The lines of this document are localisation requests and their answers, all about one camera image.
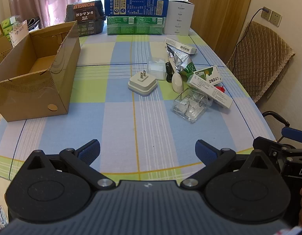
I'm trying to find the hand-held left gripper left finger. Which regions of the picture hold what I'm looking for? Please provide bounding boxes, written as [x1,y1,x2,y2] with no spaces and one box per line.
[25,139,116,191]

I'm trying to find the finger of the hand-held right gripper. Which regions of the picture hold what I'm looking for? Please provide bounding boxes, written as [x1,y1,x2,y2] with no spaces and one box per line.
[253,136,298,157]
[281,127,302,141]

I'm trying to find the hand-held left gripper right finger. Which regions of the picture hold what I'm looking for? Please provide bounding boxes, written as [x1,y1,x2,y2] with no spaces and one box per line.
[180,139,282,190]

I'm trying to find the white medicine box red print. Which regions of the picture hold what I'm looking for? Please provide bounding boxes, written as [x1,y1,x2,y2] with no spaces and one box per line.
[211,83,233,108]

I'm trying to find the green white medicine box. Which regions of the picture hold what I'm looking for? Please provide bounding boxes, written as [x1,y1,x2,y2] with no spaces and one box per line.
[187,65,223,89]

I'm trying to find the white plastic spoon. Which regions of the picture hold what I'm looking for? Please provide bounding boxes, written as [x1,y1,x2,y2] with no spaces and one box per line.
[169,56,184,93]

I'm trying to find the brown cardboard box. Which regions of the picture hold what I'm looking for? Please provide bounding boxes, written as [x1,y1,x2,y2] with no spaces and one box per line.
[0,21,81,122]

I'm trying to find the white power adapter plug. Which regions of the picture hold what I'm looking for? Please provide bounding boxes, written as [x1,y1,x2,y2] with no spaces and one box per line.
[128,70,157,96]

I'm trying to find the black cable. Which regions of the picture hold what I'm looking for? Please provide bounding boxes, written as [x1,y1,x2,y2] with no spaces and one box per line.
[165,62,174,83]

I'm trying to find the silver green foil bag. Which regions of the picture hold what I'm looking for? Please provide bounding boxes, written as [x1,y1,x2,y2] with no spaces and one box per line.
[166,44,196,79]

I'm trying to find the long white box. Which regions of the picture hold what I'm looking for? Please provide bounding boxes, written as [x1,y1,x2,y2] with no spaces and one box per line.
[164,38,198,55]

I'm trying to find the checked cloth desktop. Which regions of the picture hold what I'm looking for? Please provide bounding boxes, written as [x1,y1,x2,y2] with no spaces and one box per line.
[0,28,277,194]

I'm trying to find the chair with brown quilted cover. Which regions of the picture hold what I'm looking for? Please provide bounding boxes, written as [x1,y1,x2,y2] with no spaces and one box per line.
[226,21,296,104]

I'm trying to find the green carton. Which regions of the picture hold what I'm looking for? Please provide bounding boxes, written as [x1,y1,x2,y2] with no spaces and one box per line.
[106,16,166,36]

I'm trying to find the black food container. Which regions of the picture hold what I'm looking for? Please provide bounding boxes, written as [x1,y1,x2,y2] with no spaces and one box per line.
[66,0,106,38]

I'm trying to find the white paper bag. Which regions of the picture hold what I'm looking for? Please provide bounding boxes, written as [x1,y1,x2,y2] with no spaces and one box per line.
[8,20,29,47]

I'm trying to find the small cardboard box with flap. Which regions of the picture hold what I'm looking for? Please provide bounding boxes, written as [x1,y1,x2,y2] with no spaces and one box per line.
[0,24,14,63]

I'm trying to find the black white striped bag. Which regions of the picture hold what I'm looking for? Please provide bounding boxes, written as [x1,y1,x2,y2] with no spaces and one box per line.
[26,17,42,32]

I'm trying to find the white carton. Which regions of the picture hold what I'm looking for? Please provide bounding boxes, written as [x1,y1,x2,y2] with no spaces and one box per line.
[163,0,195,36]

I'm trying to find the wooden wardrobe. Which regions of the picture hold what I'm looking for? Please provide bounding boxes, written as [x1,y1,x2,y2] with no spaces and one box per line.
[188,0,256,64]

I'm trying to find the green tissue packs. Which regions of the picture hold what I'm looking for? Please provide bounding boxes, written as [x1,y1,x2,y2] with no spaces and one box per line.
[1,17,20,38]

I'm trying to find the blue carton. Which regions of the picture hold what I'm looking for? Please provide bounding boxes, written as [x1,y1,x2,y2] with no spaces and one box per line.
[104,0,169,18]

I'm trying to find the pink curtain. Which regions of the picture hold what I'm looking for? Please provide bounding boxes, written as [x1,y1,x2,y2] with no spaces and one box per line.
[8,0,83,29]

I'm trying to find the black metal tube frame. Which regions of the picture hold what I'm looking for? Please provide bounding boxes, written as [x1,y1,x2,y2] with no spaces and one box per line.
[262,111,290,128]

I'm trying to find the grey power cable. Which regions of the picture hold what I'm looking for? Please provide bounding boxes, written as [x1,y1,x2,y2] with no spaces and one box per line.
[232,7,271,64]

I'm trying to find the beige wall socket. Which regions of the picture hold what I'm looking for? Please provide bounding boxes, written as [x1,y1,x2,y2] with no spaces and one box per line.
[270,10,282,27]
[261,6,273,21]

